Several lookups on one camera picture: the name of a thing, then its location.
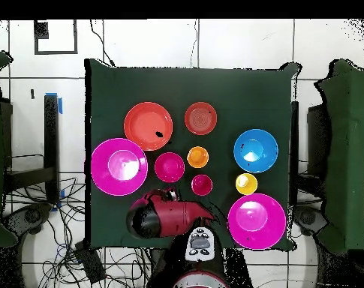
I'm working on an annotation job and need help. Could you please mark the yellow plastic cup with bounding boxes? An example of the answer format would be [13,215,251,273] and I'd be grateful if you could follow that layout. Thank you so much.
[235,172,259,197]

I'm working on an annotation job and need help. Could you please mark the black metal stand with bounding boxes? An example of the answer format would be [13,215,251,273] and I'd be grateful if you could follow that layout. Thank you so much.
[2,94,61,205]
[290,100,299,208]

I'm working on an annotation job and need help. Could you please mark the large orange plastic bowl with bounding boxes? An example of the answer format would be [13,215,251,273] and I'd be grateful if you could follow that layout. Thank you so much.
[123,101,174,152]

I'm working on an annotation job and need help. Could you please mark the black square floor frame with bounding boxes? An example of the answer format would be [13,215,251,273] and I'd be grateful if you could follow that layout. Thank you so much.
[33,19,79,56]

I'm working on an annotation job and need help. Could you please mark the dark green tablecloth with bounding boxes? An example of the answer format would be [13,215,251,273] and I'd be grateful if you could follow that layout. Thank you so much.
[84,58,302,252]

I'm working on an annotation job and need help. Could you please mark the blue plastic bowl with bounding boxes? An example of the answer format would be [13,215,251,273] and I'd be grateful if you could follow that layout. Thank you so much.
[233,128,279,174]

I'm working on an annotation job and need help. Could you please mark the thin black floor cable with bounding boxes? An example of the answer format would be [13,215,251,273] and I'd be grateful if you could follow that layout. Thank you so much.
[89,19,116,68]

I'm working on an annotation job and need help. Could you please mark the tangle of floor cables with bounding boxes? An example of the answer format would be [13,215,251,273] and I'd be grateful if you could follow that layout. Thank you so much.
[4,176,152,288]

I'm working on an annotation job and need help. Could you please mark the large pink plastic bowl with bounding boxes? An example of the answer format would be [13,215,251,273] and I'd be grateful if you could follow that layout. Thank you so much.
[227,193,287,251]
[90,137,149,197]

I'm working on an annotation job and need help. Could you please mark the small orange plastic bowl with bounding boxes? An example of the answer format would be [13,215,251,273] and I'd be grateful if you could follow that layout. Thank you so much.
[184,101,218,137]

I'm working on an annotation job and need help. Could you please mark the grey office chair base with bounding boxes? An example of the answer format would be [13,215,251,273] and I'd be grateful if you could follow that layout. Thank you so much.
[292,205,329,238]
[1,202,53,238]

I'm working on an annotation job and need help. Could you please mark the red plastic cup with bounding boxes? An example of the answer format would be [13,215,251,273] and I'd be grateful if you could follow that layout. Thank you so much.
[191,174,214,197]

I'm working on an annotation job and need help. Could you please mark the orange plastic cup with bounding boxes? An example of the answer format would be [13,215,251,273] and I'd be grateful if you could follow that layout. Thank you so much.
[186,145,210,170]

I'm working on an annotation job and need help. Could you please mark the small red plastic bowl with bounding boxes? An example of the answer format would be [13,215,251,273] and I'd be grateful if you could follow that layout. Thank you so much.
[154,151,186,184]

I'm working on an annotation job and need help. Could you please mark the black power strip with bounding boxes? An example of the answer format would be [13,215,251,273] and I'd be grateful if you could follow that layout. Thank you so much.
[74,241,107,284]

